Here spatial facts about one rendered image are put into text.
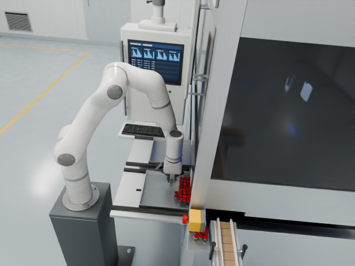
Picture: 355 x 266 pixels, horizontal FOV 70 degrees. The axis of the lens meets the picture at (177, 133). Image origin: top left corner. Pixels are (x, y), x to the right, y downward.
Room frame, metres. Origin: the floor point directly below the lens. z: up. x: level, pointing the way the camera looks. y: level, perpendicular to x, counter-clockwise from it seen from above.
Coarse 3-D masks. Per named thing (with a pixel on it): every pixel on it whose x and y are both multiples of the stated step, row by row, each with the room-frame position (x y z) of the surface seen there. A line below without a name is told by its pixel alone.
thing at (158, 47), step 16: (128, 32) 1.80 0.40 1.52; (144, 32) 1.79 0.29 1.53; (160, 32) 1.79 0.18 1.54; (176, 32) 1.80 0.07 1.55; (128, 48) 1.79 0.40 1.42; (144, 48) 1.79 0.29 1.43; (160, 48) 1.78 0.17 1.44; (176, 48) 1.78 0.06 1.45; (144, 64) 1.79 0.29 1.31; (160, 64) 1.78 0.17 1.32; (176, 64) 1.78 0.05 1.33; (176, 80) 1.78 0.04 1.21; (128, 96) 1.80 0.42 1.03; (144, 96) 1.79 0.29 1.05; (176, 96) 1.78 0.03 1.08; (128, 112) 1.80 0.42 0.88; (144, 112) 1.79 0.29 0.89; (176, 112) 1.78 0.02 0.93
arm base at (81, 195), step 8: (88, 176) 0.90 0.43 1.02; (72, 184) 0.84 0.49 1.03; (80, 184) 0.85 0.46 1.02; (88, 184) 0.89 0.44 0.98; (72, 192) 0.84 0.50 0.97; (80, 192) 0.85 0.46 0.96; (88, 192) 0.88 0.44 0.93; (96, 192) 0.93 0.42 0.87; (64, 200) 0.86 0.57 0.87; (72, 200) 0.84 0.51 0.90; (80, 200) 0.84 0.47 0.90; (88, 200) 0.87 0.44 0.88; (96, 200) 0.88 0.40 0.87; (72, 208) 0.81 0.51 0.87; (80, 208) 0.82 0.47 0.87; (88, 208) 0.83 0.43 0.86
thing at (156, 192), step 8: (152, 176) 1.08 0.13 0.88; (160, 176) 1.09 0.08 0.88; (184, 176) 1.09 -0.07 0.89; (144, 184) 1.00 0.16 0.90; (152, 184) 1.02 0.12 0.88; (160, 184) 1.02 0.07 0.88; (168, 184) 1.03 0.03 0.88; (176, 184) 1.03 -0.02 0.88; (144, 192) 0.95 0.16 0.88; (152, 192) 0.96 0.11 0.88; (160, 192) 0.96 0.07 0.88; (168, 192) 0.97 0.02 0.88; (144, 200) 0.90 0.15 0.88; (152, 200) 0.90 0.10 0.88; (160, 200) 0.91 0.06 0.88; (168, 200) 0.91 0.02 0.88; (160, 208) 0.84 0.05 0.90; (168, 208) 0.84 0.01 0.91; (176, 208) 0.84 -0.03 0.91; (184, 208) 0.84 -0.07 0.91
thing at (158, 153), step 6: (156, 138) 1.43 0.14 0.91; (162, 138) 1.43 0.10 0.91; (156, 144) 1.40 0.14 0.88; (162, 144) 1.40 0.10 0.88; (186, 144) 1.43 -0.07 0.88; (156, 150) 1.33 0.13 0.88; (162, 150) 1.33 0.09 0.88; (186, 150) 1.36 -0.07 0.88; (150, 156) 1.23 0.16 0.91; (156, 156) 1.27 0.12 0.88; (162, 156) 1.27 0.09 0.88; (186, 156) 1.30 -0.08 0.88; (150, 162) 1.18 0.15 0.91; (156, 162) 1.18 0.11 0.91; (162, 162) 1.18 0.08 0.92; (186, 162) 1.24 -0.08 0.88
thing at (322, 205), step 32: (256, 0) 0.77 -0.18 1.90; (288, 0) 0.77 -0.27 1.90; (320, 0) 0.77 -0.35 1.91; (352, 0) 0.77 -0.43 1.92; (256, 32) 0.77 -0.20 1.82; (288, 32) 0.77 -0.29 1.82; (320, 32) 0.77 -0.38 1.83; (352, 32) 0.77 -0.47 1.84; (224, 192) 0.77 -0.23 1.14; (256, 192) 0.77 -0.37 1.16; (288, 192) 0.77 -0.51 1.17; (320, 192) 0.77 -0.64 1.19; (352, 192) 0.77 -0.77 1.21; (352, 224) 0.77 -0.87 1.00
